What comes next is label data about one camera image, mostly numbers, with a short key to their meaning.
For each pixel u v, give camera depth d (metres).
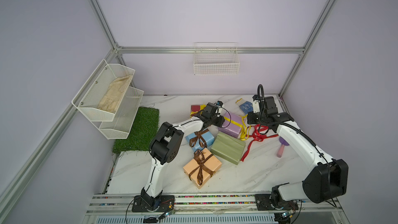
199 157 0.82
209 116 0.78
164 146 0.55
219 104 0.88
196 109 1.04
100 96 0.78
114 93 0.80
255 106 0.74
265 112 0.64
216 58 1.08
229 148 0.87
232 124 0.96
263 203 0.73
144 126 1.01
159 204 0.72
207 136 0.89
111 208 0.73
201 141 0.87
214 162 0.82
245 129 0.93
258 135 0.98
